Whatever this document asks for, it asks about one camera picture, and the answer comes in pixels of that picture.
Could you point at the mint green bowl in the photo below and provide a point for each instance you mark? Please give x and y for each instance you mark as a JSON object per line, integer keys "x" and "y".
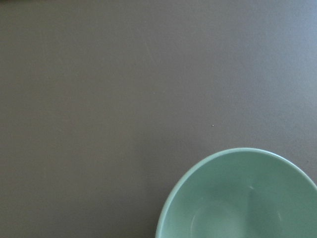
{"x": 241, "y": 193}

